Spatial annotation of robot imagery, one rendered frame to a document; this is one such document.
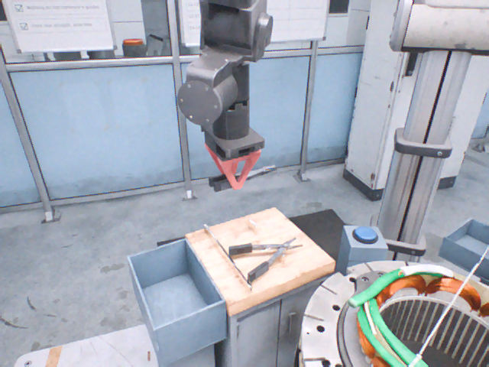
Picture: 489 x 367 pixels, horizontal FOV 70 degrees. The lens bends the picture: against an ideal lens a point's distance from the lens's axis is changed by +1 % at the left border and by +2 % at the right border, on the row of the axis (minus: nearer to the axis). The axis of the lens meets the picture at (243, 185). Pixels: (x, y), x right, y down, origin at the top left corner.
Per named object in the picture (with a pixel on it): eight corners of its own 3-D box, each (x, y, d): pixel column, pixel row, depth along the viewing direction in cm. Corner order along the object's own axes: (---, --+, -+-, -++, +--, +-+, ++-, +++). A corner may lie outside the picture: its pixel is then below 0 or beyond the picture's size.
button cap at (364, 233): (378, 241, 68) (379, 238, 68) (357, 241, 68) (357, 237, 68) (372, 229, 72) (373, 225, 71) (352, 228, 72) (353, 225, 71)
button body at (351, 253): (365, 336, 79) (388, 248, 67) (334, 334, 80) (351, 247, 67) (358, 310, 85) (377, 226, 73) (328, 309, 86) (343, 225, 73)
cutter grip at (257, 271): (250, 283, 53) (250, 275, 52) (247, 280, 53) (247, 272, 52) (268, 270, 55) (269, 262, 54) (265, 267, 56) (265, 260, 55)
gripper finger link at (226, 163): (225, 202, 55) (221, 150, 50) (207, 180, 61) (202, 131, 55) (261, 189, 58) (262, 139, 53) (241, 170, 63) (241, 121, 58)
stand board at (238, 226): (229, 316, 52) (229, 305, 51) (186, 244, 66) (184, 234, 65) (334, 271, 60) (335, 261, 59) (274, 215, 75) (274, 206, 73)
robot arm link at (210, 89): (275, 11, 44) (212, -1, 46) (244, 30, 35) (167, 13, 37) (261, 102, 51) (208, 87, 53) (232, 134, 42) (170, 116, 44)
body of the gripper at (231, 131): (227, 161, 50) (225, 112, 46) (200, 134, 57) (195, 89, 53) (266, 151, 52) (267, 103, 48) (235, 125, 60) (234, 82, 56)
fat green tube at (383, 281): (351, 316, 40) (354, 304, 39) (332, 291, 43) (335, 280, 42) (452, 284, 44) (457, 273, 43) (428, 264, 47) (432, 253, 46)
